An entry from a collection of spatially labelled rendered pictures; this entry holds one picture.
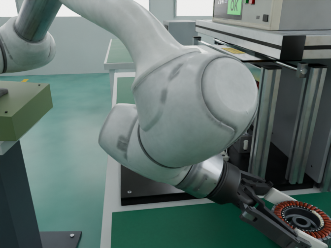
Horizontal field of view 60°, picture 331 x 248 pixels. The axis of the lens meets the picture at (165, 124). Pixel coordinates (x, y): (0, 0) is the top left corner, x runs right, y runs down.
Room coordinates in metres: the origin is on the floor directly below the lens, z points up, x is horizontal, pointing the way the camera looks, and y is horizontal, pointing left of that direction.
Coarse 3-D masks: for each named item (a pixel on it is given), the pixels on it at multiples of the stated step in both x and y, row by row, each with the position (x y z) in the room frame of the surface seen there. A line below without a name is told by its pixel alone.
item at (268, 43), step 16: (208, 32) 1.04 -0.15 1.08; (224, 32) 0.88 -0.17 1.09; (240, 32) 0.76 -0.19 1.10; (256, 32) 0.67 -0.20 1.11; (272, 32) 0.62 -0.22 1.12; (288, 32) 0.62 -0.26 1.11; (304, 32) 0.62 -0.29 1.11; (320, 32) 0.62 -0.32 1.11; (256, 48) 0.66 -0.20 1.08; (272, 48) 0.59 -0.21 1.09; (288, 48) 0.56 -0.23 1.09; (304, 48) 0.56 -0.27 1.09; (320, 48) 0.57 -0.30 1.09
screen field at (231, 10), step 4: (228, 0) 0.95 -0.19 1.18; (232, 0) 0.91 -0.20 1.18; (236, 0) 0.88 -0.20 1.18; (240, 0) 0.85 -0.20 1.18; (228, 4) 0.95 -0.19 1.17; (232, 4) 0.91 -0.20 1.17; (236, 4) 0.88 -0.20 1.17; (240, 4) 0.85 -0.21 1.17; (228, 8) 0.94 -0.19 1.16; (232, 8) 0.91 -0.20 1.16; (236, 8) 0.88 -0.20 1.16; (240, 8) 0.85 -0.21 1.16; (228, 12) 0.94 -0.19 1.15; (232, 12) 0.90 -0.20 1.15; (236, 12) 0.87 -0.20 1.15
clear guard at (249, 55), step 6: (198, 48) 0.76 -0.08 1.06; (204, 48) 0.76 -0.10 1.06; (210, 48) 0.76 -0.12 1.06; (216, 48) 0.76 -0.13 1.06; (234, 48) 0.76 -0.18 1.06; (240, 48) 0.76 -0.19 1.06; (228, 54) 0.66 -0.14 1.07; (234, 54) 0.66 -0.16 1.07; (240, 54) 0.66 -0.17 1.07; (246, 54) 0.66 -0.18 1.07; (252, 54) 0.66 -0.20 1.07; (258, 54) 0.66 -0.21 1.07; (240, 60) 0.58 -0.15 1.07; (246, 60) 0.58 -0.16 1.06; (252, 60) 0.59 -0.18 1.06; (258, 60) 0.59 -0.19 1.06; (264, 60) 0.59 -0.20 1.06; (270, 60) 0.59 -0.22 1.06; (276, 60) 0.59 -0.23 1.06; (288, 60) 0.60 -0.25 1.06; (294, 60) 0.60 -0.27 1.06; (300, 60) 0.60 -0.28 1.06
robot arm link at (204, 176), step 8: (208, 160) 0.41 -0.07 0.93; (216, 160) 0.42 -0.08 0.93; (192, 168) 0.40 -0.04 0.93; (200, 168) 0.40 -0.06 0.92; (208, 168) 0.40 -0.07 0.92; (216, 168) 0.41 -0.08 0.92; (192, 176) 0.39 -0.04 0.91; (200, 176) 0.40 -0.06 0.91; (208, 176) 0.40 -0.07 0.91; (216, 176) 0.40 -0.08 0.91; (184, 184) 0.40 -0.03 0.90; (192, 184) 0.39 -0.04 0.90; (200, 184) 0.40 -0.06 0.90; (208, 184) 0.40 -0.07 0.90; (216, 184) 0.40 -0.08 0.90; (192, 192) 0.40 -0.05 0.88; (200, 192) 0.40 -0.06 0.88; (208, 192) 0.40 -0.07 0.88
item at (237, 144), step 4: (252, 132) 0.76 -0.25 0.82; (244, 136) 0.74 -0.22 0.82; (248, 136) 0.74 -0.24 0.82; (240, 140) 0.74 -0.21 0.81; (244, 140) 0.74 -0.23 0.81; (248, 140) 0.74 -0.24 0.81; (232, 144) 0.79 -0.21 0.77; (236, 144) 0.76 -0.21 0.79; (240, 144) 0.74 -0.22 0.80; (248, 144) 0.74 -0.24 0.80; (236, 148) 0.76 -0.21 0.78; (240, 148) 0.74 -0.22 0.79; (248, 148) 0.74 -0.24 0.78; (240, 152) 0.74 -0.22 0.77; (244, 152) 0.74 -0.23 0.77; (248, 152) 0.74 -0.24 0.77
